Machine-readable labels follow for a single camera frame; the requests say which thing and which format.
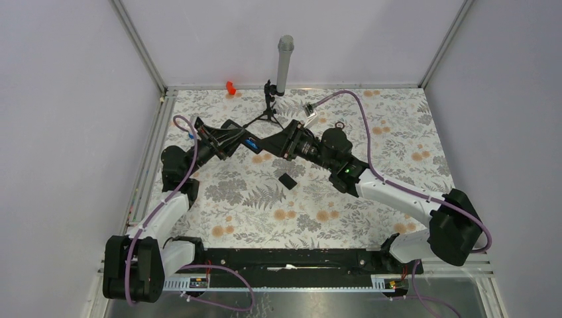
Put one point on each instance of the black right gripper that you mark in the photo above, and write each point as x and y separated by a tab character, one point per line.
285	144

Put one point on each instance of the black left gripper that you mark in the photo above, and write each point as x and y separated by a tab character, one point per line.
221	142

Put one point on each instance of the blue AA battery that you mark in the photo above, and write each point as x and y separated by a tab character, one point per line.
251	144

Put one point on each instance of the black remote control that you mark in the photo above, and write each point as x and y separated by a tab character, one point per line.
254	139

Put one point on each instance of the black battery cover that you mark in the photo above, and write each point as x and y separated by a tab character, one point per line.
287	181

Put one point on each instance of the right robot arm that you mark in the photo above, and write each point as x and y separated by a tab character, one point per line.
453	226

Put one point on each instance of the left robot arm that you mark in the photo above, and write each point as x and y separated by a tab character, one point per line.
137	264

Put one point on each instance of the orange plastic clip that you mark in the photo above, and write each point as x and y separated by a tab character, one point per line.
231	90

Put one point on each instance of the black tripod mic stand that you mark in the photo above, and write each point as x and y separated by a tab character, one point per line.
268	115

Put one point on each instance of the grey microphone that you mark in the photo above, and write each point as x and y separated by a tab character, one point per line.
285	49

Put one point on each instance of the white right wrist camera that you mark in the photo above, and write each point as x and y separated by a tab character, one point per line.
312	115

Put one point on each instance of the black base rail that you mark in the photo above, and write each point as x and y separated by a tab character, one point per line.
301	268

